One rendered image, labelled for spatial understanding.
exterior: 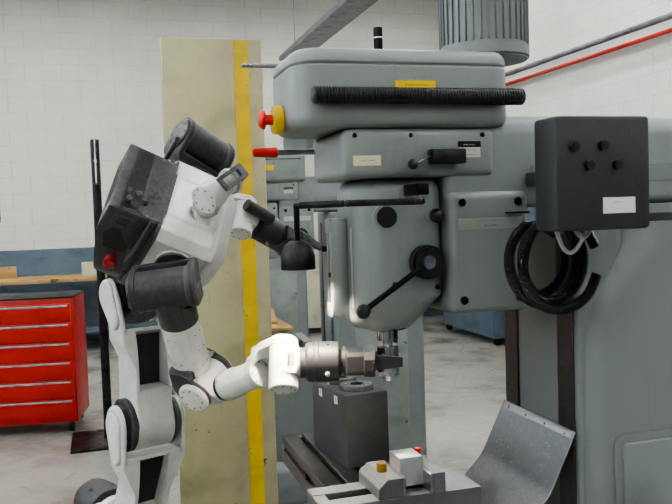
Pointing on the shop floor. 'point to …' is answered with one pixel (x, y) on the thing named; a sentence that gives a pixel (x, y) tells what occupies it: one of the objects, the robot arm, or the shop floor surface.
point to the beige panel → (227, 274)
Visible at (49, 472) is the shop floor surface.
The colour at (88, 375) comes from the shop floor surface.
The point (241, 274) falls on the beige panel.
